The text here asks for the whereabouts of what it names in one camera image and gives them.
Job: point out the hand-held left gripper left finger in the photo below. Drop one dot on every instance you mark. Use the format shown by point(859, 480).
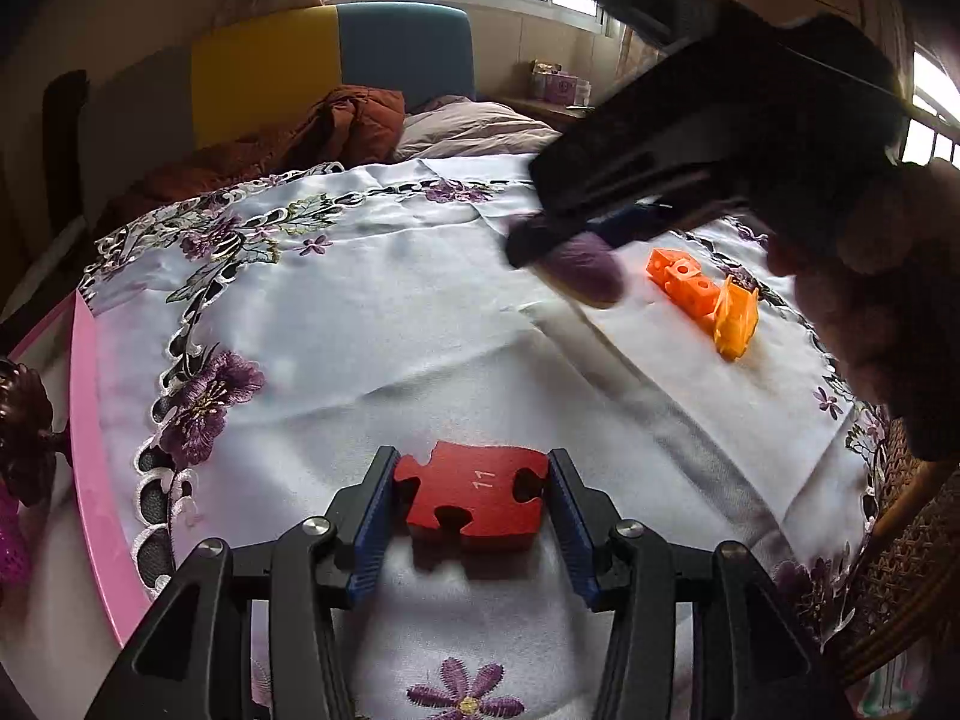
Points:
point(371, 540)

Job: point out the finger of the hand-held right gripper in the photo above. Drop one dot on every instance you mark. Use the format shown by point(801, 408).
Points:
point(540, 240)
point(637, 225)

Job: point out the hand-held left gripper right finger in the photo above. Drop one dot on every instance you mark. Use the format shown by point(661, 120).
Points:
point(574, 547)

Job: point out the purple plastic piece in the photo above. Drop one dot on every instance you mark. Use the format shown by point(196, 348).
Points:
point(589, 274)

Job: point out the red puzzle piece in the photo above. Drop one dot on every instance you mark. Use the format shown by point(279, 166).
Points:
point(465, 495)

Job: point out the person's right hand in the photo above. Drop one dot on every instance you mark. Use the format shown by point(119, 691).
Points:
point(877, 330)

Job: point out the orange holed cheese block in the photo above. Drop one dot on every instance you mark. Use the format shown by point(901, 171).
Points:
point(686, 281)

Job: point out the beige pillow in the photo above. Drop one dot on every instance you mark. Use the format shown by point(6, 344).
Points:
point(472, 131)

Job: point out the wooden desk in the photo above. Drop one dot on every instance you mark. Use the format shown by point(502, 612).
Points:
point(547, 111)

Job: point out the orange plastic piece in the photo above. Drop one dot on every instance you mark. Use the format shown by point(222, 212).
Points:
point(735, 322)

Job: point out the purple box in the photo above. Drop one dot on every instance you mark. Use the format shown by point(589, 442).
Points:
point(559, 82)

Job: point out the white floral embroidered tablecloth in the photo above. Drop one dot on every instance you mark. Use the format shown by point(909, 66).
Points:
point(375, 330)

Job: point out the rust brown blanket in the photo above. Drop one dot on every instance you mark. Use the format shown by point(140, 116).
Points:
point(352, 124)

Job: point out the pink table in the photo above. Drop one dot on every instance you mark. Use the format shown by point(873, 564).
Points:
point(97, 480)

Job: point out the yellow and blue headboard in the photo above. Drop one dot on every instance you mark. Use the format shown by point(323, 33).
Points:
point(300, 67)

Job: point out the wicker chair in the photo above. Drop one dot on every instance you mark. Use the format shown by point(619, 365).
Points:
point(892, 562)

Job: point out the dark wooden chair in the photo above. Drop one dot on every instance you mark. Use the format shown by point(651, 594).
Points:
point(64, 150)

